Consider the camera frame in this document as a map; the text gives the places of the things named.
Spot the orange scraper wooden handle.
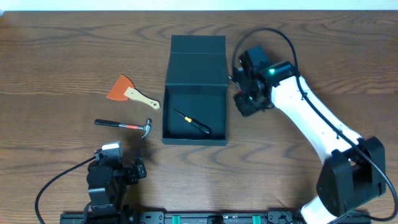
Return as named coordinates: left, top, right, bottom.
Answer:
left=106, top=75, right=160, bottom=110

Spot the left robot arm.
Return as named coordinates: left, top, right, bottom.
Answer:
left=86, top=148, right=147, bottom=217

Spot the small claw hammer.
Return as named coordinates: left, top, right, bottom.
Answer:
left=95, top=118, right=152, bottom=139

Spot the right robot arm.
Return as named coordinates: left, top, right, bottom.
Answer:
left=232, top=46, right=386, bottom=223

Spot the black yellow screwdriver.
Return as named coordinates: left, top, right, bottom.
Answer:
left=174, top=110, right=211, bottom=136

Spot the black open gift box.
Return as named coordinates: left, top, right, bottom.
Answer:
left=162, top=35, right=228, bottom=146

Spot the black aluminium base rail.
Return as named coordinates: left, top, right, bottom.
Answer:
left=59, top=211, right=371, bottom=224

